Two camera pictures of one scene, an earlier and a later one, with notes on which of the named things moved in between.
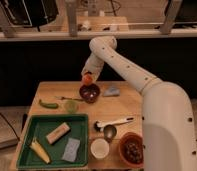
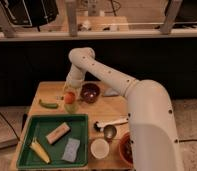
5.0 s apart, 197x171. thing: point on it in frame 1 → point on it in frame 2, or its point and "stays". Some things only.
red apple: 87,79 → 69,98
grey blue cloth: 112,91 stays
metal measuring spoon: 109,132 stays
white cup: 99,148 stays
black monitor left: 30,13 stays
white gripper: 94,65 → 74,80
